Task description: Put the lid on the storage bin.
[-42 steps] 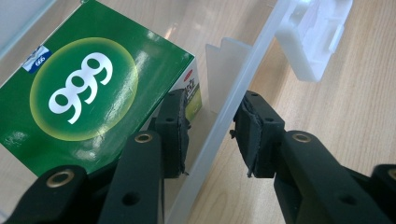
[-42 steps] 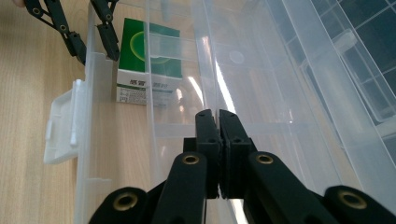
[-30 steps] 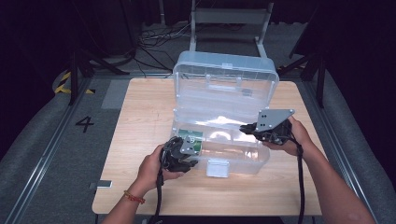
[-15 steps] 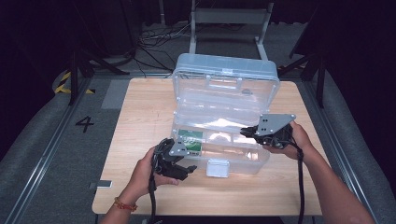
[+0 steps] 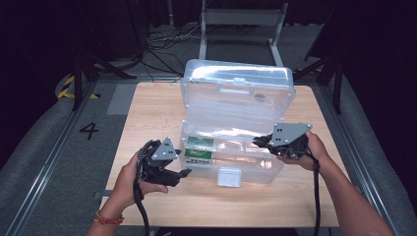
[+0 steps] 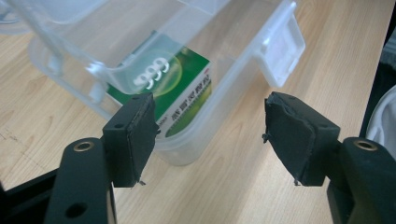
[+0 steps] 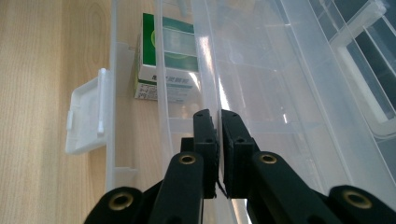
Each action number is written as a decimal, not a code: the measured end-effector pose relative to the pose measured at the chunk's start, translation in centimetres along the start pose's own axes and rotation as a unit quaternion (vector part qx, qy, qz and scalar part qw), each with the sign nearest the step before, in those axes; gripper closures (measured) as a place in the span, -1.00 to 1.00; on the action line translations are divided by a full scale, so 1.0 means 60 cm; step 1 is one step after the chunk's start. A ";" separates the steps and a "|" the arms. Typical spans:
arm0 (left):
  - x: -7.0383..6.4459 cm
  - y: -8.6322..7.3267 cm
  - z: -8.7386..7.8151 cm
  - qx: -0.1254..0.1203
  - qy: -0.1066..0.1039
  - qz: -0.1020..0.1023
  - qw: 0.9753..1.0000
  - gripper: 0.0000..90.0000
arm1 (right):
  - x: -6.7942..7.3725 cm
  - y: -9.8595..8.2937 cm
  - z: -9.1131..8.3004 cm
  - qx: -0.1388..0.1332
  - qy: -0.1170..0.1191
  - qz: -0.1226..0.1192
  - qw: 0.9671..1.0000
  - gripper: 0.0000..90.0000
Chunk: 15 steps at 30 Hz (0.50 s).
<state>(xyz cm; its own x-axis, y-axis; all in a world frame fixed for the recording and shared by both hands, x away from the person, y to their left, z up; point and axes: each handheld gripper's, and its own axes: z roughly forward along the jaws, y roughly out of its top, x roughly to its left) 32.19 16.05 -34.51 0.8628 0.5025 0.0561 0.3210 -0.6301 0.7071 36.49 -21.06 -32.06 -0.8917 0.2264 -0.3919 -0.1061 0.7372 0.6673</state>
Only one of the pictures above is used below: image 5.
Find green packet with white circle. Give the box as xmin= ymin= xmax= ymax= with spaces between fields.
xmin=186 ymin=136 xmax=215 ymax=152

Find red and orange bracelet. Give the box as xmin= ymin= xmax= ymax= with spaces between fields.
xmin=94 ymin=209 xmax=126 ymax=227

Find green and white box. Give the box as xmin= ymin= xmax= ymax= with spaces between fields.
xmin=183 ymin=148 xmax=214 ymax=165

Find metal floor rail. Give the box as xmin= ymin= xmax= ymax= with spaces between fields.
xmin=314 ymin=83 xmax=405 ymax=236
xmin=2 ymin=78 xmax=100 ymax=236

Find yellow and black floor tape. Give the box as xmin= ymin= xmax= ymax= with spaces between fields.
xmin=56 ymin=74 xmax=101 ymax=100

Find black floor cables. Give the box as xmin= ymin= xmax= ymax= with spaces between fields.
xmin=143 ymin=22 xmax=202 ymax=79

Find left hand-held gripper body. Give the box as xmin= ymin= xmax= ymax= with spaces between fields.
xmin=137 ymin=136 xmax=182 ymax=187

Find clear plastic storage box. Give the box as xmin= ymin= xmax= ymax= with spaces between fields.
xmin=178 ymin=58 xmax=297 ymax=189

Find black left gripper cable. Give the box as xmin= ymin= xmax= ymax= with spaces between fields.
xmin=132 ymin=141 xmax=152 ymax=236

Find dark stand legs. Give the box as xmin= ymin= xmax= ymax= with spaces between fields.
xmin=292 ymin=48 xmax=346 ymax=115
xmin=69 ymin=48 xmax=138 ymax=113

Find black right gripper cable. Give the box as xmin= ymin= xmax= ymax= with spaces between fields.
xmin=304 ymin=148 xmax=323 ymax=236

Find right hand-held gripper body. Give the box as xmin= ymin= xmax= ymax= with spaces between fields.
xmin=267 ymin=122 xmax=314 ymax=161

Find person's left hand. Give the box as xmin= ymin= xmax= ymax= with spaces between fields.
xmin=110 ymin=151 xmax=170 ymax=211

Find person's right hand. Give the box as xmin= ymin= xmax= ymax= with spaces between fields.
xmin=275 ymin=131 xmax=331 ymax=172

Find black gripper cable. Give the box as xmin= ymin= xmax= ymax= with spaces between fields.
xmin=132 ymin=141 xmax=152 ymax=236
xmin=304 ymin=148 xmax=323 ymax=236

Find grey metal stand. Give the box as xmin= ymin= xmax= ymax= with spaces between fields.
xmin=198 ymin=0 xmax=290 ymax=69

